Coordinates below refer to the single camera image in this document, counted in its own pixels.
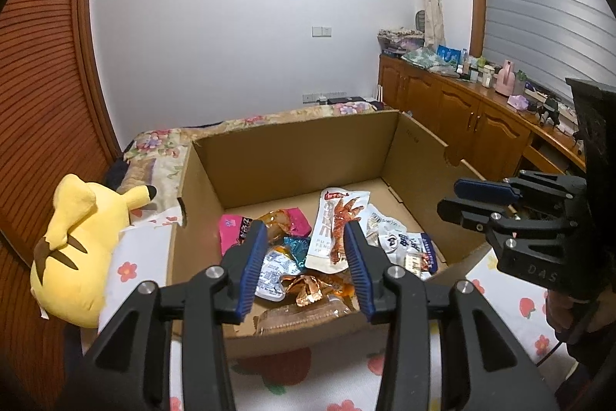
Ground white blue snack packet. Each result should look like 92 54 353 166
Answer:
379 230 439 280

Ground white chicken foot snack packet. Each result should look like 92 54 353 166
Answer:
305 188 371 274

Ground blue foil candy packet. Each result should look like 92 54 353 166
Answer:
283 236 310 269

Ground pink chicken snack packet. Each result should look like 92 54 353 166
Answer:
218 208 312 255

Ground wooden sideboard cabinet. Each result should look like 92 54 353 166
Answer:
378 54 586 180

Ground pink kettle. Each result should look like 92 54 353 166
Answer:
494 59 516 97

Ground brown cardboard box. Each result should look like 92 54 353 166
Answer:
165 109 492 361

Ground yellow pikachu plush toy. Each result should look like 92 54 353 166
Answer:
30 174 157 329

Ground clear wafer biscuit packet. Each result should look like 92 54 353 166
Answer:
255 296 354 335

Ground floral white bed sheet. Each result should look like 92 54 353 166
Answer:
100 223 575 410

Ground grey window blind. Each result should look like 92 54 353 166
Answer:
482 0 615 98

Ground orange white snack packet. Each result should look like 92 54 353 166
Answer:
255 248 301 302

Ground brown foil candy packet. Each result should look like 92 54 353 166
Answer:
280 271 355 308

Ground wooden louvre wardrobe door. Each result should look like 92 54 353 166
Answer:
1 0 120 410

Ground white wall switch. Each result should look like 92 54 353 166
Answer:
311 26 332 37

